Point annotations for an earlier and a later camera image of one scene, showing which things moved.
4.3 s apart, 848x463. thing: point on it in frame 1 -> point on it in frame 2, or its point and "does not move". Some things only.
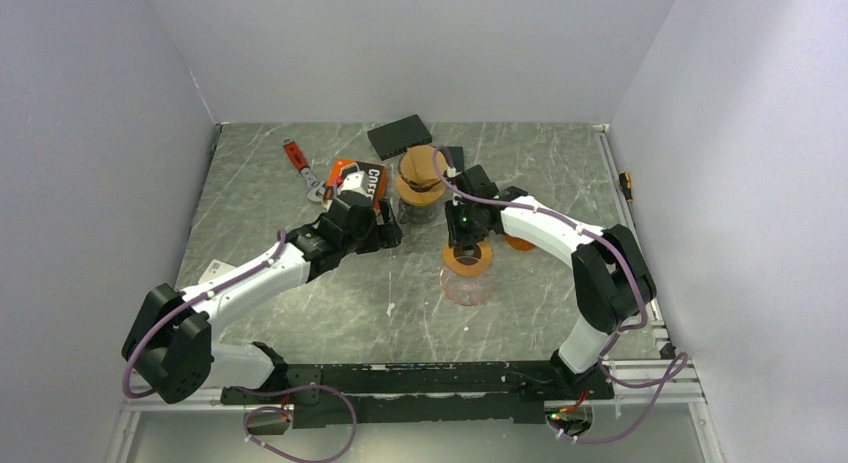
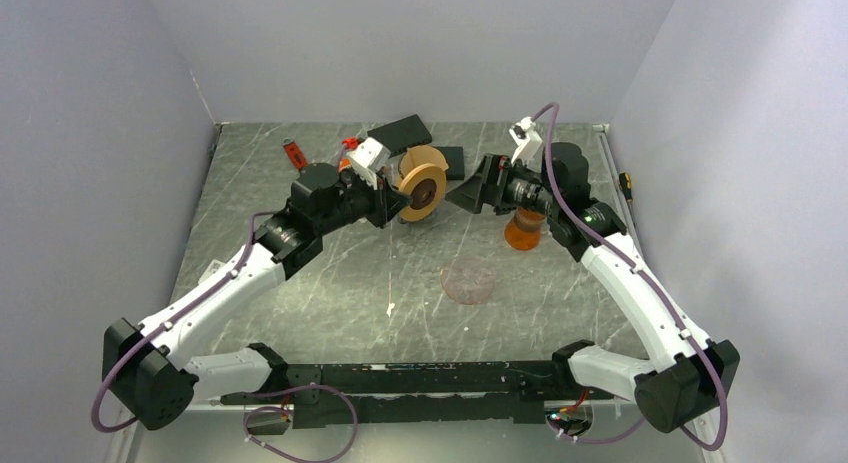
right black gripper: (458, 237) -> (490, 184)
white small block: (215, 268) does not move
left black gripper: (386, 235) -> (386, 203)
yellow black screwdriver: (625, 183) does not move
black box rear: (396, 137) does not move
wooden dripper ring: (477, 268) -> (412, 175)
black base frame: (344, 394) does not move
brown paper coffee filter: (417, 163) does not move
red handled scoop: (299, 160) does not move
